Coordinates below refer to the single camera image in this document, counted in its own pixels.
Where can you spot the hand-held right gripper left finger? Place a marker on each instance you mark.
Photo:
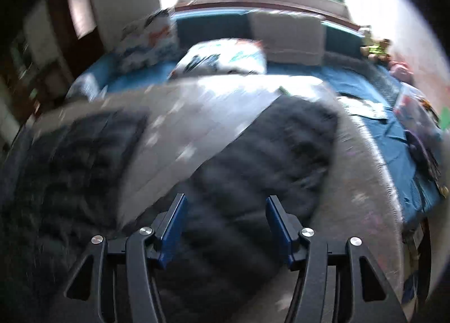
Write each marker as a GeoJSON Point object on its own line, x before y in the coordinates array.
{"type": "Point", "coordinates": [174, 231]}

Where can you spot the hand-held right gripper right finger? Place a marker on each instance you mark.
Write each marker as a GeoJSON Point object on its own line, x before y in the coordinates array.
{"type": "Point", "coordinates": [277, 228]}

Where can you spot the black padded jacket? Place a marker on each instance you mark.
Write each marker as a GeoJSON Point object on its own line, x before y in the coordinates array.
{"type": "Point", "coordinates": [246, 168]}

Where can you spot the grey star-print blanket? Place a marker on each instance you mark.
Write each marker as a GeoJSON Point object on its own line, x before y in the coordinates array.
{"type": "Point", "coordinates": [197, 115]}

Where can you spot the blue bed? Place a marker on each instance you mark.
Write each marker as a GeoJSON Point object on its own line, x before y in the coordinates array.
{"type": "Point", "coordinates": [397, 147]}

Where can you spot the pale printed paper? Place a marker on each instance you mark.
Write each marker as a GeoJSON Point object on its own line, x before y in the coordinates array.
{"type": "Point", "coordinates": [365, 108]}

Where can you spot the dark purple cloth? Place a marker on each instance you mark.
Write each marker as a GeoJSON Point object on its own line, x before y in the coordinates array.
{"type": "Point", "coordinates": [422, 154]}

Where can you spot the striped white cloth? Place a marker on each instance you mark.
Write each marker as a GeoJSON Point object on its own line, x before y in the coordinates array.
{"type": "Point", "coordinates": [86, 85]}

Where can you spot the butterfly print pillow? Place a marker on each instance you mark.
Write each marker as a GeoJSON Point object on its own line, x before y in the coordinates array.
{"type": "Point", "coordinates": [225, 57]}
{"type": "Point", "coordinates": [147, 42]}

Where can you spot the clear plastic bag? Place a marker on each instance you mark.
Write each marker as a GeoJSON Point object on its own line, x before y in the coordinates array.
{"type": "Point", "coordinates": [411, 105]}

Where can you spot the pink plush toy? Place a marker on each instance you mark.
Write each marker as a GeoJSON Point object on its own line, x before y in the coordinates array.
{"type": "Point", "coordinates": [400, 70]}

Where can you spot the green plush toy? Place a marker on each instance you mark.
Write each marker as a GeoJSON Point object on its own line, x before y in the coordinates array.
{"type": "Point", "coordinates": [376, 49]}

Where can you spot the wooden shelf cabinet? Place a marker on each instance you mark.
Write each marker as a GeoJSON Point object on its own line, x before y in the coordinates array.
{"type": "Point", "coordinates": [24, 56]}

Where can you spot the brown door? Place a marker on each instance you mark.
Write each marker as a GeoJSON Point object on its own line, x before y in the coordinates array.
{"type": "Point", "coordinates": [58, 20]}

